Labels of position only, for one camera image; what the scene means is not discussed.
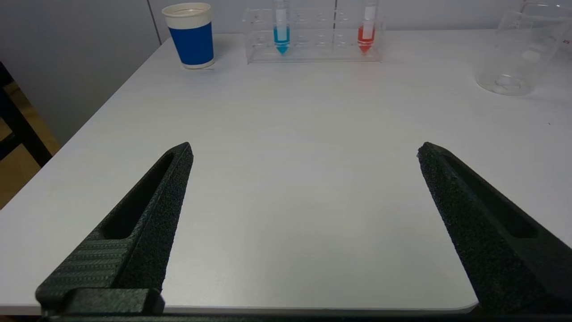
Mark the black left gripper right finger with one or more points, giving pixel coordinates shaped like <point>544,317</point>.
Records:
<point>500,241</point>

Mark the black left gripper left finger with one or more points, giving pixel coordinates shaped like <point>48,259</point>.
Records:
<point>129,241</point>

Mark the clear glass beaker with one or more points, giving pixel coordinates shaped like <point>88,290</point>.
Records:
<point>518,58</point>

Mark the test tube with red pigment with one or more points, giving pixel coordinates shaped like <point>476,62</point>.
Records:
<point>366,38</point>

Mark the test tube with blue pigment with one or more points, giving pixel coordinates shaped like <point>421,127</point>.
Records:
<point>282,38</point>

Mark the clear acrylic test tube rack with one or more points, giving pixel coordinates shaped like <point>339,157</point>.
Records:
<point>317,44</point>

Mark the black framed wooden table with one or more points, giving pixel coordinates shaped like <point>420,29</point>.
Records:
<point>20,125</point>

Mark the blue white paper cup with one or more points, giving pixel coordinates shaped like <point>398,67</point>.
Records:
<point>193,42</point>

